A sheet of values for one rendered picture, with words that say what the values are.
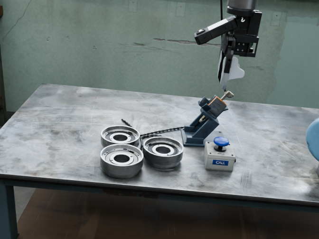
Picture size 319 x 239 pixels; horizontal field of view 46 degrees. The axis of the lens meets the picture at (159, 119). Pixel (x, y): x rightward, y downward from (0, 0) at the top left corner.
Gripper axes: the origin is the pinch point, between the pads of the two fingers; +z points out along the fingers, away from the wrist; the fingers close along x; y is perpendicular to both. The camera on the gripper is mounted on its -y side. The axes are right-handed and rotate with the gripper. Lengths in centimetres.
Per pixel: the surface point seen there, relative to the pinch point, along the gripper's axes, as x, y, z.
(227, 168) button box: -17.3, 1.9, 17.2
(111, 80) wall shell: 149, -42, 57
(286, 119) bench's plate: 18.9, 29.5, 18.1
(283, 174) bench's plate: -17.0, 16.7, 18.1
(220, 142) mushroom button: -15.4, -0.7, 11.0
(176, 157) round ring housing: -17.6, -11.5, 14.9
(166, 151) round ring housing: -11.8, -13.8, 16.7
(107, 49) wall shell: 149, -46, 35
